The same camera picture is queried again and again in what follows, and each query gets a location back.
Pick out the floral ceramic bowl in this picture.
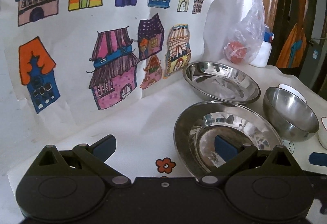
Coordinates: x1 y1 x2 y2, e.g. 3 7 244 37
318 116 327 149

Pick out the deep steel bowl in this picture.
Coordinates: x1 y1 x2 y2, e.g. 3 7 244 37
263 87 319 142

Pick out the steel plate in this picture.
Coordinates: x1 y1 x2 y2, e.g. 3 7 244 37
174 101 282 179
183 61 261 105

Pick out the red-rimmed ceramic bowl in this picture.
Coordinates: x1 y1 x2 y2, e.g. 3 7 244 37
278 84 307 103

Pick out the white printed table mat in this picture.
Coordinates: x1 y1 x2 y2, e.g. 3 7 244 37
7 56 327 224

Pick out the grey appliance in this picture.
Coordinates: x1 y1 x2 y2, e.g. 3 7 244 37
299 39 326 100

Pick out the white blue water bottle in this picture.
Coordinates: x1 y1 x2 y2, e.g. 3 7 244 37
250 25 274 68

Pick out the red fruit in bag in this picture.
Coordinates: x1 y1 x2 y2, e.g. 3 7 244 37
224 41 247 64

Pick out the clear plastic bag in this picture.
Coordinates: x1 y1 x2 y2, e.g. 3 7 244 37
223 0 265 64

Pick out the woman orange dress painting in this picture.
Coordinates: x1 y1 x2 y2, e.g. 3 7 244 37
275 0 317 69

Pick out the houses drawing paper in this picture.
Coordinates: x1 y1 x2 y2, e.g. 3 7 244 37
1 0 214 121

